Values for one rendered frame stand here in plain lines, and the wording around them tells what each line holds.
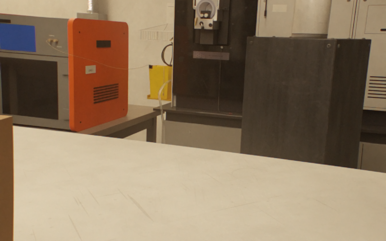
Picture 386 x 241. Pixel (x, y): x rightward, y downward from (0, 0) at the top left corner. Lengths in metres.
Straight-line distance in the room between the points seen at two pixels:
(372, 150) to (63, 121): 1.23
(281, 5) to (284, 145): 1.00
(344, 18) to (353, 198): 1.48
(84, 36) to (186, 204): 1.33
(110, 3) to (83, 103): 1.93
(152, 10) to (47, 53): 1.79
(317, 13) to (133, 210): 0.84
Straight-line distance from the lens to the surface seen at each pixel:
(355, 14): 2.08
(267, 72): 1.23
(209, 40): 2.11
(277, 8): 2.11
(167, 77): 2.29
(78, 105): 1.83
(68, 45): 1.79
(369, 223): 0.59
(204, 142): 2.17
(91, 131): 1.84
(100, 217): 0.55
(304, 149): 1.21
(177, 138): 2.21
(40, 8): 4.04
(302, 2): 1.27
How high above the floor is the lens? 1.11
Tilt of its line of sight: 10 degrees down
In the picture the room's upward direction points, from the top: 2 degrees clockwise
